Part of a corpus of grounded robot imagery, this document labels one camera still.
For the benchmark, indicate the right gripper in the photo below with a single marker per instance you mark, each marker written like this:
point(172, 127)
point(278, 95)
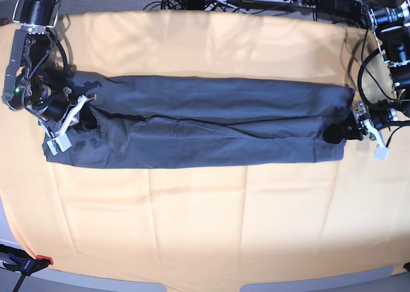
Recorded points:
point(57, 112)

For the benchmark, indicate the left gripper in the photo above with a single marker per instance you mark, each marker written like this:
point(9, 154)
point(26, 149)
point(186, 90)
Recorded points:
point(361, 122)

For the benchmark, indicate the blue-grey T-shirt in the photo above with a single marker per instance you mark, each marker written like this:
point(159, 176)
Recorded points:
point(187, 122)

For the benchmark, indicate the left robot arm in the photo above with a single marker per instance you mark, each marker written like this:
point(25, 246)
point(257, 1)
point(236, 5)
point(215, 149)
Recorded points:
point(390, 27)

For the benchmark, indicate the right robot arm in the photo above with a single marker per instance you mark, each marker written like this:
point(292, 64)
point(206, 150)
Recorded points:
point(37, 68)

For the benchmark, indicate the yellow tablecloth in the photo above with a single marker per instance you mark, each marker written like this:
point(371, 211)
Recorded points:
point(209, 229)

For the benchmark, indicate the black power adapter brick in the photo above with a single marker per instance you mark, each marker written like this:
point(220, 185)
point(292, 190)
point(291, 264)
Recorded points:
point(350, 9)

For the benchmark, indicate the blue red bar clamp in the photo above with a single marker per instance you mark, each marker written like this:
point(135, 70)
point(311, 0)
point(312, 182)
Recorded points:
point(17, 260)

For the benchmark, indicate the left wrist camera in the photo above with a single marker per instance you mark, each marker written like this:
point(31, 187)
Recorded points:
point(381, 153)

